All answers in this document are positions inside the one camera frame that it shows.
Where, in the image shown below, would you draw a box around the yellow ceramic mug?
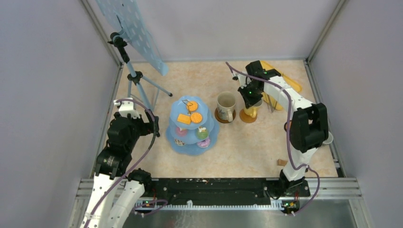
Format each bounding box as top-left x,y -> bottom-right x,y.
243,99 -> 263,118

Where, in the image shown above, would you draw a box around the light brown round coaster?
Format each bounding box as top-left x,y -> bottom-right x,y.
240,109 -> 257,124

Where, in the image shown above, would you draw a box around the beige ceramic mug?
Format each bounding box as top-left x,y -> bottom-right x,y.
217,91 -> 236,110

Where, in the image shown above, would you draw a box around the white sprinkled donut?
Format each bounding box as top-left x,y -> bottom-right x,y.
174,138 -> 186,146

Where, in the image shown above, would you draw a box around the square orange biscuit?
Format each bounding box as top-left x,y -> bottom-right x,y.
177,114 -> 192,125

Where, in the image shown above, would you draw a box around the dark brown round coaster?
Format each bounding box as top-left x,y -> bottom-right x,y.
215,107 -> 236,124

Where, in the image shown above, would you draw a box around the orange round biscuit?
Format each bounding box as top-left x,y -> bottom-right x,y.
190,112 -> 203,124
186,101 -> 199,113

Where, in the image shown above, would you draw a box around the green cupcake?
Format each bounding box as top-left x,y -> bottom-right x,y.
196,126 -> 209,140

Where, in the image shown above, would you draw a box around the pink frosted donut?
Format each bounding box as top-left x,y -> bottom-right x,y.
197,137 -> 211,148

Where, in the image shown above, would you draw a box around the metal serving tongs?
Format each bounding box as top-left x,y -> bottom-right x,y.
264,75 -> 284,113

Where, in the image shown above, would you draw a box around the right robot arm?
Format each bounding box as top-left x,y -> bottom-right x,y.
233,60 -> 329,196

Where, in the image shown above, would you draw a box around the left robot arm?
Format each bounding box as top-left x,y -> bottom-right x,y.
80,98 -> 160,228

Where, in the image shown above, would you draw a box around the blue three-tier cake stand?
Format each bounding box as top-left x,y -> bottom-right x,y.
166,95 -> 220,156

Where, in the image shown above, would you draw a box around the yellow serving tray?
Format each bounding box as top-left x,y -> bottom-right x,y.
260,60 -> 302,111

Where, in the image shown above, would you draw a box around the blue tripod stand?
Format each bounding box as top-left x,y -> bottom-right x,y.
108,32 -> 173,111

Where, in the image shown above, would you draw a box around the small wooden block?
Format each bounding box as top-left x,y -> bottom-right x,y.
277,159 -> 288,167

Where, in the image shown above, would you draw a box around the grey ceramic cup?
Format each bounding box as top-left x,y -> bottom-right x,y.
322,131 -> 334,145

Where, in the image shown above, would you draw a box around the blue perforated board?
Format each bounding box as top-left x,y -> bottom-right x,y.
96,0 -> 168,76

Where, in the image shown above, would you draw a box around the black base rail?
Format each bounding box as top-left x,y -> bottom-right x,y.
143,178 -> 311,206

